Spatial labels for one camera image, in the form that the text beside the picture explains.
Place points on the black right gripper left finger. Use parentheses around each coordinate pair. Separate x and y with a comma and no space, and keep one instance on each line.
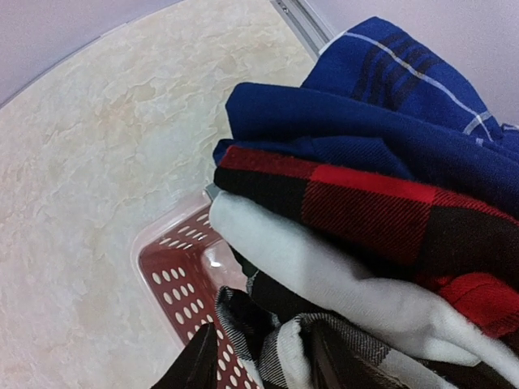
(196,366)

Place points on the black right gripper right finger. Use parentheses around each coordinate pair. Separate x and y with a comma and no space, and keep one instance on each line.
(334,365)

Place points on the red black plaid shirt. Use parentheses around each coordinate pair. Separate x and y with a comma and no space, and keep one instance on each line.
(458,247)

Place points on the pink plastic laundry basket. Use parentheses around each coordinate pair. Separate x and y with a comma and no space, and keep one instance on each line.
(181,262)

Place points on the right aluminium frame post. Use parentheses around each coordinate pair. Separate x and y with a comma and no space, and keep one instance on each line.
(305,23)

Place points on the black white checked shirt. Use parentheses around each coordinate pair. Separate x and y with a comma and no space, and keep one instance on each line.
(275,343)

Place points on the blue plaid garment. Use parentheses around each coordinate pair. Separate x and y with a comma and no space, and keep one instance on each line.
(378,100)

